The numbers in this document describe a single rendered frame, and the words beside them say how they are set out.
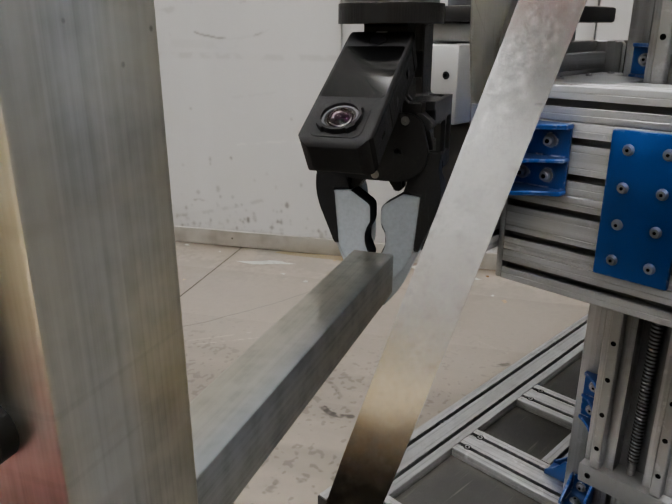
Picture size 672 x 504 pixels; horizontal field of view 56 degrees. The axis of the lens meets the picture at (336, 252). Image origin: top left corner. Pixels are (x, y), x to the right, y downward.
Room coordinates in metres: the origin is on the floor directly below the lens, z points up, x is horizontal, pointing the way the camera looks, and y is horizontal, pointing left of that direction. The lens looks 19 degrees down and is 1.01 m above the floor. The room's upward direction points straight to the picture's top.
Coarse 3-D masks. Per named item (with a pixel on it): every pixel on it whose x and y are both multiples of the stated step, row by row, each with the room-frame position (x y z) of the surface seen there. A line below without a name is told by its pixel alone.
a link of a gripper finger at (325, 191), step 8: (320, 176) 0.45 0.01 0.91; (328, 176) 0.44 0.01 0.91; (336, 176) 0.44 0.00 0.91; (344, 176) 0.44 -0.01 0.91; (320, 184) 0.45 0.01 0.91; (328, 184) 0.44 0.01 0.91; (336, 184) 0.44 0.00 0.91; (344, 184) 0.44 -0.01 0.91; (320, 192) 0.45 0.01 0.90; (328, 192) 0.44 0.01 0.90; (320, 200) 0.45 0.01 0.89; (328, 200) 0.44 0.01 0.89; (328, 208) 0.44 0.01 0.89; (328, 216) 0.44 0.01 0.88; (328, 224) 0.44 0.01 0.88; (336, 224) 0.44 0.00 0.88; (336, 232) 0.44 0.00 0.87; (336, 240) 0.44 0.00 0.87
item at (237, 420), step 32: (352, 256) 0.42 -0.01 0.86; (384, 256) 0.42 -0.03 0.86; (320, 288) 0.36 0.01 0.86; (352, 288) 0.36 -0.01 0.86; (384, 288) 0.40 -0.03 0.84; (288, 320) 0.31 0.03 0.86; (320, 320) 0.31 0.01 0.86; (352, 320) 0.34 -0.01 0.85; (256, 352) 0.28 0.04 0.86; (288, 352) 0.28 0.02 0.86; (320, 352) 0.29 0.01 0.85; (224, 384) 0.25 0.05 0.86; (256, 384) 0.25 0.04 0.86; (288, 384) 0.26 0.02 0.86; (320, 384) 0.29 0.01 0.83; (192, 416) 0.22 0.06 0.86; (224, 416) 0.22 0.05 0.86; (256, 416) 0.23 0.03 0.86; (288, 416) 0.26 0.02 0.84; (224, 448) 0.20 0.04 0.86; (256, 448) 0.23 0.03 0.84; (224, 480) 0.20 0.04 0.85
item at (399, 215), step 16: (384, 208) 0.43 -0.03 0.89; (400, 208) 0.42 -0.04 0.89; (416, 208) 0.42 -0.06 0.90; (384, 224) 0.43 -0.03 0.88; (400, 224) 0.42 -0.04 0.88; (416, 224) 0.42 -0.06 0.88; (400, 240) 0.42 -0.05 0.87; (400, 256) 0.42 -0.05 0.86; (416, 256) 0.43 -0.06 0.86; (400, 272) 0.42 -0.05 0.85
